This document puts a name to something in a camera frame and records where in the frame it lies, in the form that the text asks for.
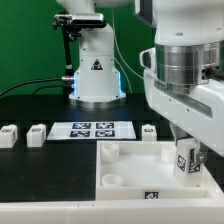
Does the black cable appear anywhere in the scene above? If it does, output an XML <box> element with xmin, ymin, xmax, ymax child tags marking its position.
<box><xmin>0</xmin><ymin>77</ymin><xmax>73</xmax><ymax>98</ymax></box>

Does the tag marker sheet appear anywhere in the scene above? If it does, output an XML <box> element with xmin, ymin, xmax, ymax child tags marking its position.
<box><xmin>47</xmin><ymin>121</ymin><xmax>136</xmax><ymax>140</ymax></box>

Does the white square tabletop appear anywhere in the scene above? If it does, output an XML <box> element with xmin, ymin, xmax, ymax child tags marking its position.
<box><xmin>96</xmin><ymin>141</ymin><xmax>220</xmax><ymax>200</ymax></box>

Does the white L-shaped fence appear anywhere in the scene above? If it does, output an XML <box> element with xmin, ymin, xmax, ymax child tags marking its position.
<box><xmin>0</xmin><ymin>159</ymin><xmax>224</xmax><ymax>224</ymax></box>

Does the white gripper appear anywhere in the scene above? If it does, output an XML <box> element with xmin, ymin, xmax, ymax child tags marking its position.
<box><xmin>144</xmin><ymin>69</ymin><xmax>224</xmax><ymax>165</ymax></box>

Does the black camera on stand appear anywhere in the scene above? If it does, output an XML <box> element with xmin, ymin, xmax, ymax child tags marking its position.
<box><xmin>52</xmin><ymin>11</ymin><xmax>106</xmax><ymax>83</ymax></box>

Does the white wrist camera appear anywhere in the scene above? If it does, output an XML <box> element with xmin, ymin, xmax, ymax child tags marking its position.
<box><xmin>139</xmin><ymin>48</ymin><xmax>156</xmax><ymax>72</ymax></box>

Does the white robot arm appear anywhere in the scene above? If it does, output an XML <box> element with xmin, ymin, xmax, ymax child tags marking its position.
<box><xmin>55</xmin><ymin>0</ymin><xmax>224</xmax><ymax>162</ymax></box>

